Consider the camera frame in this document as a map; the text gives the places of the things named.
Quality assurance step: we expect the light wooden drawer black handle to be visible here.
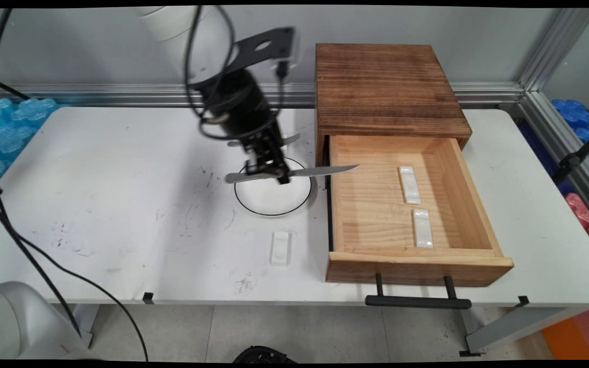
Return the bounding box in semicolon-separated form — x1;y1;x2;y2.
324;134;515;310

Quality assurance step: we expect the grey table leg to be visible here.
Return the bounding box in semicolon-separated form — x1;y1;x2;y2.
459;307;581;357
72;304;101;349

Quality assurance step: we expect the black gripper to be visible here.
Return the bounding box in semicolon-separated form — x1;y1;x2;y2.
197;66;293;186

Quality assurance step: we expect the black cable by rail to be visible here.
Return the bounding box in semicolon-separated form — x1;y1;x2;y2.
0;77;30;101

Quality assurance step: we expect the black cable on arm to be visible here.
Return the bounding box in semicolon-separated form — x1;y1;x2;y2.
184;6;240;142

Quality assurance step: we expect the black object on floor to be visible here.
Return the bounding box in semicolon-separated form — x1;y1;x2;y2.
232;346;298;363

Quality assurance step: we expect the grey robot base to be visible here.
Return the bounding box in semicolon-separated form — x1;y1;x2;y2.
0;280;96;361

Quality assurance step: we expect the dark brown wooden cabinet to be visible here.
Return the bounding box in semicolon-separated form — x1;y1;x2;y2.
315;43;473;170

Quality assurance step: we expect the silver table knife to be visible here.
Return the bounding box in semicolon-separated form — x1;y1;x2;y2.
224;164;360;185

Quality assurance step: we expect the horizontal aluminium frame rail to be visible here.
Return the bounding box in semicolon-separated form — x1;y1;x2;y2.
0;82;525;108

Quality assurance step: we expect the side aluminium frame rail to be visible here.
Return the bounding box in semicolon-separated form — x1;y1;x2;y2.
517;91;589;231

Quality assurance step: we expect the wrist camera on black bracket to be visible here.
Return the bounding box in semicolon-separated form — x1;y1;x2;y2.
232;27;296;81

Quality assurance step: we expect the thick black cable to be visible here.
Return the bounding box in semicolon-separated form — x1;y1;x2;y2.
0;8;81;339

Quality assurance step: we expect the thin black floor cable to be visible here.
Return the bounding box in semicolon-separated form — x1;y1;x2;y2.
16;235;150;362

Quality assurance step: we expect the white plate with black rim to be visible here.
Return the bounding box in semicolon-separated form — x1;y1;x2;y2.
234;156;312;217

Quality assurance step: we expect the black stand leg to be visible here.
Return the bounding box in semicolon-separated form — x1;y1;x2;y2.
552;107;589;185

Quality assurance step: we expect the upright aluminium frame post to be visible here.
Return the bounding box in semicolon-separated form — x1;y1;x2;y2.
517;8;589;93

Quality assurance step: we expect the orange box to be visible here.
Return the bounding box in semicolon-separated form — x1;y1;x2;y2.
541;307;589;361

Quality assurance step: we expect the blue foam mat stack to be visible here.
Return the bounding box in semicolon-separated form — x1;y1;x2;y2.
551;99;589;172
0;97;59;197

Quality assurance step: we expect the red foam piece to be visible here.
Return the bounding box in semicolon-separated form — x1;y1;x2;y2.
565;193;589;236

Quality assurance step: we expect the silver fork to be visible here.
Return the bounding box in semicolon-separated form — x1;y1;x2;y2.
227;133;301;149

